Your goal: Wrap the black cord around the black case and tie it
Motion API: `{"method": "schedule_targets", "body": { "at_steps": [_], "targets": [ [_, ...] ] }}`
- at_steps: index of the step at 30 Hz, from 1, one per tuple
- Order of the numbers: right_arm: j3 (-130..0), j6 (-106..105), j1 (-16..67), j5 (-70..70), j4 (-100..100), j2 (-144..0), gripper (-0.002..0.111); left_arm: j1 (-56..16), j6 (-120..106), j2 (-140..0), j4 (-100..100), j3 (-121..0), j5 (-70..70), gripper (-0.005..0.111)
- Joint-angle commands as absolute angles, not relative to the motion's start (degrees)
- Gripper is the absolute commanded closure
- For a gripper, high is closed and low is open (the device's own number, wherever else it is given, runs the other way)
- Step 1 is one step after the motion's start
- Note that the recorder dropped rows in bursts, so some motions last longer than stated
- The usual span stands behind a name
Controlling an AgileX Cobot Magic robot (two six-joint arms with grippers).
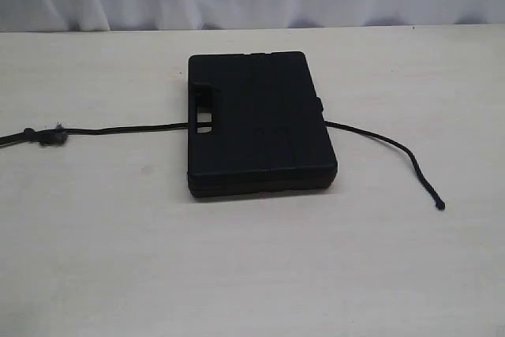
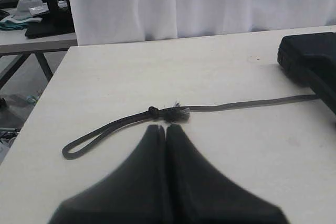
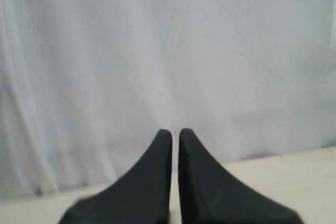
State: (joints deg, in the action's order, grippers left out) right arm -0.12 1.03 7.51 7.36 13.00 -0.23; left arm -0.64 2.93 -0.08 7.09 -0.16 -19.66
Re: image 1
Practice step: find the black plastic carrying case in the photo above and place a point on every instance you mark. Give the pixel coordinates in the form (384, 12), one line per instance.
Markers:
(256, 125)

